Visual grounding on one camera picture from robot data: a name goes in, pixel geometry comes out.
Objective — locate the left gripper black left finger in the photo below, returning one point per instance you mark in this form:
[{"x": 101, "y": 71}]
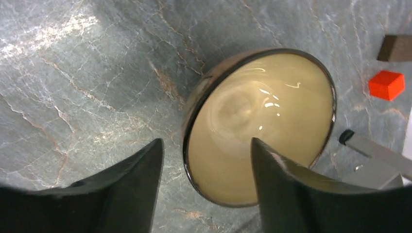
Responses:
[{"x": 119, "y": 199}]

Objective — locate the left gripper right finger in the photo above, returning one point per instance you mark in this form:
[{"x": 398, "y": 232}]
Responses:
[{"x": 295, "y": 199}]

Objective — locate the copper bowl with floral motif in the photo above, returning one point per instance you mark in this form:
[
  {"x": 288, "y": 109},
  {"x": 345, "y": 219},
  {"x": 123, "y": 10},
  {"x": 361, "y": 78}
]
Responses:
[{"x": 285, "y": 97}]

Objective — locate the steel two-tier dish rack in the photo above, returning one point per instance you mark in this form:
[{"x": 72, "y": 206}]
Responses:
[{"x": 385, "y": 169}]

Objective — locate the small red block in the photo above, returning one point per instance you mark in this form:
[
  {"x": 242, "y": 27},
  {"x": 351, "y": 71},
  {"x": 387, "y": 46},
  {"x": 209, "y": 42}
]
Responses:
[{"x": 387, "y": 85}]

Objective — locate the brown block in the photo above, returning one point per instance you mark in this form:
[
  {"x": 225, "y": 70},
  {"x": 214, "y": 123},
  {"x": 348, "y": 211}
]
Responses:
[{"x": 396, "y": 48}]

